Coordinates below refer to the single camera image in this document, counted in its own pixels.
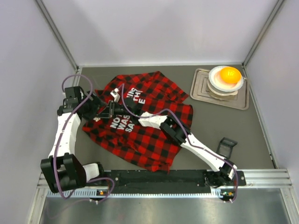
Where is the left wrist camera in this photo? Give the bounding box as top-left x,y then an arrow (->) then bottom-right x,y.
64,86 -> 85,104

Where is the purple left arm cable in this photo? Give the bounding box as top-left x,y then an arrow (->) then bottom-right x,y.
52,74 -> 115,203

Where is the orange ball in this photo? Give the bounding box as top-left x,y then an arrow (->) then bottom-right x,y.
220,67 -> 242,84

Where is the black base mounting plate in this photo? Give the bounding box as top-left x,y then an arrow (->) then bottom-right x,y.
104,170 -> 234,194

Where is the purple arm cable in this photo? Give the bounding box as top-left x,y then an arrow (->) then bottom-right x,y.
52,74 -> 115,203
118,84 -> 239,202

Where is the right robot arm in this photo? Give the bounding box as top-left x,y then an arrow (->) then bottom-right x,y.
96,98 -> 239,187

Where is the red black plaid shirt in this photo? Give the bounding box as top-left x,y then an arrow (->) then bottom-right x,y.
82,71 -> 193,172

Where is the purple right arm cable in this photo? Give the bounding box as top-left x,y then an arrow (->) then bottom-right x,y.
118,84 -> 239,202

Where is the metal tray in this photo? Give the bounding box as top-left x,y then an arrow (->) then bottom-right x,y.
190,68 -> 249,110

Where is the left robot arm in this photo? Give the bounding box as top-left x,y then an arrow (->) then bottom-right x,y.
40,86 -> 104,193

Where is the black metal bracket stand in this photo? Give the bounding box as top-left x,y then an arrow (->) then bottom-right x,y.
217,137 -> 238,159

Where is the perforated cable duct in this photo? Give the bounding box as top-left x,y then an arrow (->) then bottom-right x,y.
47,189 -> 234,197

